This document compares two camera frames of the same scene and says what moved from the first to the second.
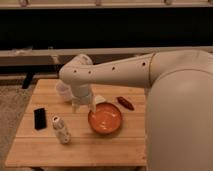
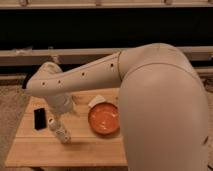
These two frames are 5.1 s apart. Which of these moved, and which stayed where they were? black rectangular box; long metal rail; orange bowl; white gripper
Moved: white gripper
Stayed: long metal rail; black rectangular box; orange bowl
